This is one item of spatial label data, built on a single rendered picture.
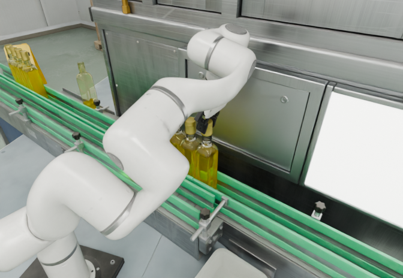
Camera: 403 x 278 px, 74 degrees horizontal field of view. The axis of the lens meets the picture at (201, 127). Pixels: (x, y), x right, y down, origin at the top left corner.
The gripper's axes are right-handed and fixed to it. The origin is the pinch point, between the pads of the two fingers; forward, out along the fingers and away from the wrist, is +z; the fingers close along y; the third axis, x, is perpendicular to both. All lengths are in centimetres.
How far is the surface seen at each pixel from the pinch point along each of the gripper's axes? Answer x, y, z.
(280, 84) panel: 11.8, -11.9, -15.9
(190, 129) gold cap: -3.6, 1.8, 4.3
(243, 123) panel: 6.6, -12.5, 2.9
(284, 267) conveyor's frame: 39.8, 5.9, 23.8
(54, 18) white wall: -546, -248, 238
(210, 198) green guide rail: 11.8, 6.4, 19.2
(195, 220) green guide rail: 12.4, 13.5, 22.9
